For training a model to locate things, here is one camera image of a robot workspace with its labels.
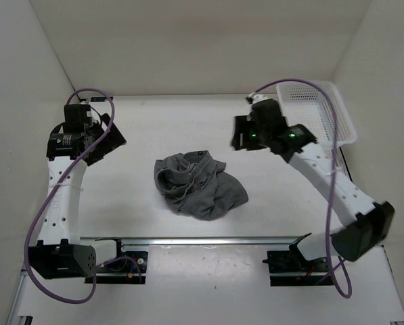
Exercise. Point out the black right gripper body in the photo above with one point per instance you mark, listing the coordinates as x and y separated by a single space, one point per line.
258 136

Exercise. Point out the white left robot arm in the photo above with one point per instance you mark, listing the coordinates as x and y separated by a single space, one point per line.
77 143

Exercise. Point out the aluminium table edge rail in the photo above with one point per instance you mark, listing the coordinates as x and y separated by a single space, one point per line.
206 241

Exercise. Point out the grey drawstring shorts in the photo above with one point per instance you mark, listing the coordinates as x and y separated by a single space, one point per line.
195 184

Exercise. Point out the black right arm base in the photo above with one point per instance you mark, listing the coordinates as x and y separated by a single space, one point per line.
289 268

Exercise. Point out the white perforated plastic basket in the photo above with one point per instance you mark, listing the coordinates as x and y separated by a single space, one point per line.
303 104

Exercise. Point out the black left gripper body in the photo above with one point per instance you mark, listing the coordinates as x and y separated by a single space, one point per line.
98 131

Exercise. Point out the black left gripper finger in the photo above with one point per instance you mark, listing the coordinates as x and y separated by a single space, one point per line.
115 137
97 154

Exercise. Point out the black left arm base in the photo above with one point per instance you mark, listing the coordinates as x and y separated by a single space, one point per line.
119 262

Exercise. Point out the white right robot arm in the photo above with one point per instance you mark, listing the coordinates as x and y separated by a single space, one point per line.
365 222

